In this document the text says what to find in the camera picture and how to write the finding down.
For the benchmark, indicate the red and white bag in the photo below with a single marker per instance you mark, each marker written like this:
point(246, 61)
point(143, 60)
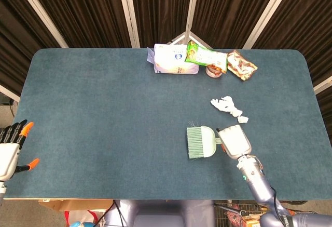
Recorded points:
point(77, 216)

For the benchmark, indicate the red snack bag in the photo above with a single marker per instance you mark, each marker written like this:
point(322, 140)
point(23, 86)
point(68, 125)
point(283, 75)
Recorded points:
point(233, 218)

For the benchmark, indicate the large crumpled white paper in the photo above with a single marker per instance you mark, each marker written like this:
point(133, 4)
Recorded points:
point(224, 103)

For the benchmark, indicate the small round can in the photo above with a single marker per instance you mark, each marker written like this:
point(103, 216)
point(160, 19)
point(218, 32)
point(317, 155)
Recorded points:
point(214, 73)

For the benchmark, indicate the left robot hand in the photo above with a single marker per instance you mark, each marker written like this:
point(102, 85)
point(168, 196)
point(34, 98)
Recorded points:
point(9, 154)

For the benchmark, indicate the white screen frame post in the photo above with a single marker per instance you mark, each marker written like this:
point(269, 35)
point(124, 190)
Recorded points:
point(42, 14)
point(128, 14)
point(193, 3)
point(323, 84)
point(267, 14)
point(9, 93)

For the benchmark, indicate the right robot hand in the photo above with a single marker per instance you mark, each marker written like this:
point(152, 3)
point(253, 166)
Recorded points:
point(234, 141)

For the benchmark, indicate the dark brown curtain panel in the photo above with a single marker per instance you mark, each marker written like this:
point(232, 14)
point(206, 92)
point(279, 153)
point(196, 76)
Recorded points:
point(160, 8)
point(15, 29)
point(85, 11)
point(311, 16)
point(228, 11)

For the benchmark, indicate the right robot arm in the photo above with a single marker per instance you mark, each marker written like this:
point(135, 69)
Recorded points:
point(259, 185)

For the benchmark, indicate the white flour bag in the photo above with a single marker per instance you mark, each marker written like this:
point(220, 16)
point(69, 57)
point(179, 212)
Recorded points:
point(171, 60)

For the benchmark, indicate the teal table cover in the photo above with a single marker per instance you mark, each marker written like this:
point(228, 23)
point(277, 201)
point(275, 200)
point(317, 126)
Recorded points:
point(103, 133)

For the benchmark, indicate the green noodle packet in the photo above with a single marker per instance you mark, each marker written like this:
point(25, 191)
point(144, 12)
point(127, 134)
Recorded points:
point(205, 56)

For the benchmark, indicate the brown cardboard box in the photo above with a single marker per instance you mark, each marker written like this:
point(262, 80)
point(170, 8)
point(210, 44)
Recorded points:
point(75, 205)

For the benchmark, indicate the orange carton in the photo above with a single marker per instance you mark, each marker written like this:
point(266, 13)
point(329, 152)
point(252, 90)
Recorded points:
point(250, 221)

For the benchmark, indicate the mint green hand brush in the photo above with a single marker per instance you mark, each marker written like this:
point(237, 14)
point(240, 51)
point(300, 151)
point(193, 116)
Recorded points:
point(205, 142)

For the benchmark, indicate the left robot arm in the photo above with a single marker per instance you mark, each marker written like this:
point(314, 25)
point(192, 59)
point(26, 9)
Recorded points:
point(2, 190)

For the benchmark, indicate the white triangular screen foot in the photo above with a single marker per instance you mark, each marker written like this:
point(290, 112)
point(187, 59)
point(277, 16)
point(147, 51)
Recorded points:
point(179, 38)

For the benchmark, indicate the purple-grey robot torso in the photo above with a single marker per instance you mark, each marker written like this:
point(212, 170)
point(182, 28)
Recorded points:
point(160, 214)

